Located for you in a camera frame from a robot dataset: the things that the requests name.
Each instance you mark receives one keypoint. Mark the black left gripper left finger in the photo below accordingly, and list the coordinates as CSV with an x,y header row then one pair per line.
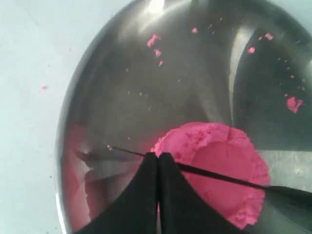
x,y
135,210

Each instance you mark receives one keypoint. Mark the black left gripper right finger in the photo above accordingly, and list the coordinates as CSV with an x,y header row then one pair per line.
x,y
182,211

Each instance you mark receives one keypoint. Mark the pink dough lump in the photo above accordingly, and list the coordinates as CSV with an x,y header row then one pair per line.
x,y
224,150

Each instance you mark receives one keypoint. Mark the black plastic knife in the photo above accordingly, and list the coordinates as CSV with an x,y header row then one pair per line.
x,y
294,197

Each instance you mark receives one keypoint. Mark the round steel plate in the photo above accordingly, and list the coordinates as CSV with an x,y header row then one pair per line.
x,y
159,64

